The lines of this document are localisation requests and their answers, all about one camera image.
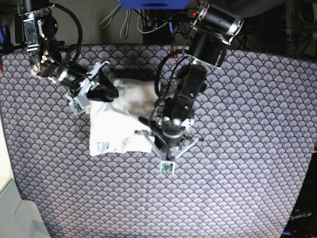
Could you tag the white T-shirt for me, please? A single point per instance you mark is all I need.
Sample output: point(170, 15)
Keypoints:
point(115, 126)

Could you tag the black box under table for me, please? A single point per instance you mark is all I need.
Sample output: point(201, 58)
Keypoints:
point(160, 37)

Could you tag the grey plastic bin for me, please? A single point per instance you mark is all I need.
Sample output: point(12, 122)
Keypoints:
point(19, 218)

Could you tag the patterned purple table cloth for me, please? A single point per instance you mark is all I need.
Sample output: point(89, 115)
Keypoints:
point(257, 125)

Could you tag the black power strip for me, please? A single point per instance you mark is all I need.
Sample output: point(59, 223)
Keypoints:
point(192, 13)

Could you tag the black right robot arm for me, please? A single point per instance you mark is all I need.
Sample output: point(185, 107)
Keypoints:
point(44, 50)

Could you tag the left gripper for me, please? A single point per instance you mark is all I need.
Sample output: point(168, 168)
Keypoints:
point(172, 130)

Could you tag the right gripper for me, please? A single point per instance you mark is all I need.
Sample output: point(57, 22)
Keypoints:
point(74, 76)

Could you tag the blue box overhead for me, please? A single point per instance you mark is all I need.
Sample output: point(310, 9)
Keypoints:
point(154, 4)

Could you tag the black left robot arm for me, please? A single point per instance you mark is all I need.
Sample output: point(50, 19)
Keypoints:
point(212, 32)

